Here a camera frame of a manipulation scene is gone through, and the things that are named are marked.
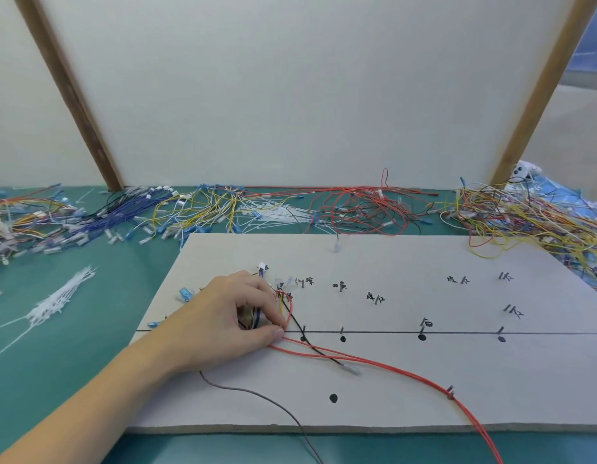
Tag black wire with white connector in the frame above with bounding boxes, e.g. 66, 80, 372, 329
291, 309, 362, 376

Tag green table mat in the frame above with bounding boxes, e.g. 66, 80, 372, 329
0, 184, 597, 464

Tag pile of short white cable ties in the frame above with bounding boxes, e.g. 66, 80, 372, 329
240, 200, 319, 233

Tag pile of mixed colour wires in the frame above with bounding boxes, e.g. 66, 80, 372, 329
0, 185, 92, 272

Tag blue plastic sheet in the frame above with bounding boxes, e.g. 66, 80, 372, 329
531, 175, 597, 210

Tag long red wire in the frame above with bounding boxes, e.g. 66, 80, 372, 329
267, 287, 505, 464

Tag person's left forearm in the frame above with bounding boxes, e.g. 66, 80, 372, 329
0, 326, 183, 464

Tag white wiring board with markings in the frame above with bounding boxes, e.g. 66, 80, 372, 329
129, 233, 597, 433

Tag large tangle of orange yellow wires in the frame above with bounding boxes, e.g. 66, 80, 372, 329
440, 177, 597, 292

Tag group of metal nails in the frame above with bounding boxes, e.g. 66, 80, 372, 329
278, 271, 518, 401

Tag wooden post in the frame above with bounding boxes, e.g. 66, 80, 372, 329
12, 0, 124, 192
490, 0, 597, 185

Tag bundle of mixed short wires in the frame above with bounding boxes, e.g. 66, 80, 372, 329
240, 284, 295, 334

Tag thin grey wire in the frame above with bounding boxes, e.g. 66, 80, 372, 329
199, 371, 324, 464

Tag pile of blue wires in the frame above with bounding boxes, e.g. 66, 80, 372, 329
75, 185, 179, 245

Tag bundle of long white cable ties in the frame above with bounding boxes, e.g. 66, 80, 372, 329
0, 266, 99, 361

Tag person's left hand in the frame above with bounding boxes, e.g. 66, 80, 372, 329
165, 270, 286, 378

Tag pile of red wires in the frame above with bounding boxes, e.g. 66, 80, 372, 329
245, 168, 440, 236

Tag pile of yellow wires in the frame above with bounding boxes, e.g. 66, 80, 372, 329
151, 183, 253, 250

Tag white game controller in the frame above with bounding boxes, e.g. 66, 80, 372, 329
508, 160, 541, 182

